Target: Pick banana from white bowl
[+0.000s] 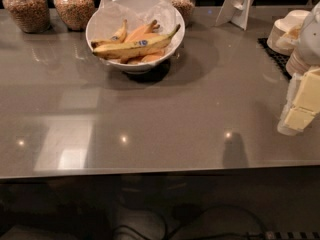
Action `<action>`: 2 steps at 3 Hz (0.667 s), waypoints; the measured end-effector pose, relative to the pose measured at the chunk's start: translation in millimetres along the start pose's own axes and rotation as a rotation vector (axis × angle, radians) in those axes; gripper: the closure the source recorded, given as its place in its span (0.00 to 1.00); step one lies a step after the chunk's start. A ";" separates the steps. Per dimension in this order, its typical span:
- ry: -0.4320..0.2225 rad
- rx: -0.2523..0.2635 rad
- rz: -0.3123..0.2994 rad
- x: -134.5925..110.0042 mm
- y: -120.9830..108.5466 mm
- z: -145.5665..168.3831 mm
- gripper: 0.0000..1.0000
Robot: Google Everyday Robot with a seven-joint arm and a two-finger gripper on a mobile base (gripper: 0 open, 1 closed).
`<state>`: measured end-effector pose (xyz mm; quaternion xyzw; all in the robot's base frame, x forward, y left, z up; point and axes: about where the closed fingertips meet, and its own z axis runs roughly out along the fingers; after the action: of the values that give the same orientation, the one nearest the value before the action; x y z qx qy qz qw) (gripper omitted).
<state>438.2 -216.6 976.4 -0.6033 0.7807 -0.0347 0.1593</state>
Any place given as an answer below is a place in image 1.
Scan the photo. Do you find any small yellow banana left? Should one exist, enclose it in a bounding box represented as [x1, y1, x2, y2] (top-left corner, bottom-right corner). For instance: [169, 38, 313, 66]
[90, 19, 127, 48]

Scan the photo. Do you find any black power strip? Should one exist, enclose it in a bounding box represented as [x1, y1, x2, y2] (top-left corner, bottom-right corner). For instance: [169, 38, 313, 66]
[264, 231, 320, 240]

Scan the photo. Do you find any black cable under table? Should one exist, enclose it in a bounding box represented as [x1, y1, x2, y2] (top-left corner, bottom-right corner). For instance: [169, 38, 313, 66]
[111, 203, 269, 240]

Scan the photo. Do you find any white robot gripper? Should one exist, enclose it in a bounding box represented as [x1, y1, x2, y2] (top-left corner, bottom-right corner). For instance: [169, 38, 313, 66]
[277, 2, 320, 136]

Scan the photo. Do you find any white standing card holder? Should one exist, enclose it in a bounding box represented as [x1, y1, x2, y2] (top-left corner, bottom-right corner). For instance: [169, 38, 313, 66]
[215, 0, 254, 30]

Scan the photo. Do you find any orange-yellow banana behind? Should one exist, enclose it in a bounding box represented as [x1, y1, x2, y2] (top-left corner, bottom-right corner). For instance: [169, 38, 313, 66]
[124, 20, 160, 42]

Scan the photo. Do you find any leftmost glass jar of grains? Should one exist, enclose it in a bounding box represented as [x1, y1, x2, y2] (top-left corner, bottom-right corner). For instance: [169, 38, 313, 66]
[2, 0, 50, 33]

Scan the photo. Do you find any white ceramic bowl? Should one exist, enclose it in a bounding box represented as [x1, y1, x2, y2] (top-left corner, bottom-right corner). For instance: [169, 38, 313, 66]
[87, 13, 185, 74]

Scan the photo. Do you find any white paper bowl liner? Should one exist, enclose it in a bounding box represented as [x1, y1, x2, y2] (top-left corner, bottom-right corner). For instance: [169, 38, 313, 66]
[86, 0, 183, 41]

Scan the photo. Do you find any black rubber mat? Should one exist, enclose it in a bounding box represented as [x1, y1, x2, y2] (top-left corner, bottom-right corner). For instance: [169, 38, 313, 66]
[257, 38, 291, 80]

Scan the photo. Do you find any orange banana underneath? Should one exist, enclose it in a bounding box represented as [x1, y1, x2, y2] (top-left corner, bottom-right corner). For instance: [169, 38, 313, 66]
[119, 49, 165, 64]

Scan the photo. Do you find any stack of white paper bowls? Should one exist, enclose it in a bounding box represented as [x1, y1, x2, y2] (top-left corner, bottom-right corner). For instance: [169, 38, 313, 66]
[267, 10, 309, 56]

